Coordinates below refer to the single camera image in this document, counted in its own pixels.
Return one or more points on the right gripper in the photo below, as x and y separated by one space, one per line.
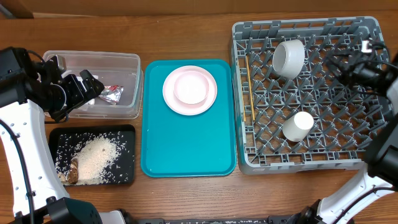
351 67

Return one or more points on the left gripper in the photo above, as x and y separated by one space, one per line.
79 96

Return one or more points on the red snack wrapper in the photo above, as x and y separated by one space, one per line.
112 94

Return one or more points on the grey bowl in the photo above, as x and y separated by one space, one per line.
288 58

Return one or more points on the white rice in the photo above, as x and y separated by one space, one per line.
94 158

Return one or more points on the white paper cup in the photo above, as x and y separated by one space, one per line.
297 127

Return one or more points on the white napkin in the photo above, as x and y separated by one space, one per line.
90 101

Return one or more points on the brown food scrap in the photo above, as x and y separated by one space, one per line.
72 177

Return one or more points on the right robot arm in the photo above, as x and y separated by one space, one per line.
376 179

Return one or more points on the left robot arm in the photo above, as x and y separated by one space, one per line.
29 90

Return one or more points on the grey dishwasher rack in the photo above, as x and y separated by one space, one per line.
345 119

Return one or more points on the clear plastic bin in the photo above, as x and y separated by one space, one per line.
110 68

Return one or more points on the black plastic tray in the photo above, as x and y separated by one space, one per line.
124 174

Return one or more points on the teal serving tray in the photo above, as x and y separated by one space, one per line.
175 145

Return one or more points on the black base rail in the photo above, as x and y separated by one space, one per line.
274 219

